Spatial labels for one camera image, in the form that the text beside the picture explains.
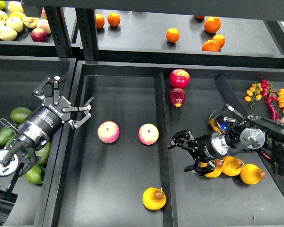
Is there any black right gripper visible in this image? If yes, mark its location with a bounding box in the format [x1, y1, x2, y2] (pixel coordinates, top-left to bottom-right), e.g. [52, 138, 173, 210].
[168, 129, 230, 176]

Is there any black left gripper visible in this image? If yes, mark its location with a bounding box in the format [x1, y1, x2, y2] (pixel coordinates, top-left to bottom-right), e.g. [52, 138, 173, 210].
[26, 76, 94, 137]

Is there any yellow pear with stem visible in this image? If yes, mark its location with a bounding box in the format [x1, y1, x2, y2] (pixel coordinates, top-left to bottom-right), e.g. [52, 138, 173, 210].
[142, 187, 167, 210]

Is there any green avocado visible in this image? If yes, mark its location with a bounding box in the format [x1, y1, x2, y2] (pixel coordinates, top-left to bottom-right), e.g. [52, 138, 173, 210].
[10, 107, 32, 123]
[24, 165, 44, 185]
[0, 126, 14, 146]

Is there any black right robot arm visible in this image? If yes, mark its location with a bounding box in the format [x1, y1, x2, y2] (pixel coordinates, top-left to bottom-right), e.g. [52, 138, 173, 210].
[168, 104, 284, 176]

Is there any yellow pear under arm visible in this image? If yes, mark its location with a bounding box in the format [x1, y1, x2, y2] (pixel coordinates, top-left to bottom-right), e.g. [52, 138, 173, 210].
[200, 159, 224, 178]

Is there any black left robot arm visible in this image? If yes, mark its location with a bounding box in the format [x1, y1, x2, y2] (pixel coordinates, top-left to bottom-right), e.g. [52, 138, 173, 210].
[0, 76, 94, 226]

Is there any green avocado top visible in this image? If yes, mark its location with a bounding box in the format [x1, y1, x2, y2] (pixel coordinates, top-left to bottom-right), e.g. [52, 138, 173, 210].
[10, 107, 32, 123]

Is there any pink apple left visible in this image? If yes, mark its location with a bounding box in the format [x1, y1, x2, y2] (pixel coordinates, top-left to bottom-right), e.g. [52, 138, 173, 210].
[98, 121, 120, 143]

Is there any dark red apple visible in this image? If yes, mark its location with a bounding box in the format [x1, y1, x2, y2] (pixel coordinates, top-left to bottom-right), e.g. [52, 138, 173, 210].
[168, 88, 186, 108]

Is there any bright red apple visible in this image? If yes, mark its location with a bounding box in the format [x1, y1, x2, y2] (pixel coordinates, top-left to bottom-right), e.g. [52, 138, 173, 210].
[169, 69, 190, 89]

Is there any red apple on shelf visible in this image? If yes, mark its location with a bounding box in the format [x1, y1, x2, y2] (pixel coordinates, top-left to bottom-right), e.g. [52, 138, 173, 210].
[31, 28, 48, 43]

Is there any red chili pepper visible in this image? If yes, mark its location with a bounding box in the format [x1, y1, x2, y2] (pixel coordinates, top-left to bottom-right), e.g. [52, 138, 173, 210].
[266, 96, 279, 121]

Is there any orange tangerine upper left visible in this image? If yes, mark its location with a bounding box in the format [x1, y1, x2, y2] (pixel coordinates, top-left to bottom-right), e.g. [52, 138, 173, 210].
[107, 12, 121, 27]

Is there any orange tangerine front right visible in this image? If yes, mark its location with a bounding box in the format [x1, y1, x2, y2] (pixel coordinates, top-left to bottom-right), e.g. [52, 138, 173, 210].
[202, 39, 221, 52]

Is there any orange tangerine centre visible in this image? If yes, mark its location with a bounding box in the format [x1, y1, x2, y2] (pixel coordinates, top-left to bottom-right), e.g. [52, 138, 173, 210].
[166, 28, 180, 43]

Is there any large orange tangerine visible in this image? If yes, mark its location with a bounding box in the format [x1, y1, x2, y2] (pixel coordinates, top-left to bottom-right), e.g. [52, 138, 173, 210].
[204, 17, 222, 34]

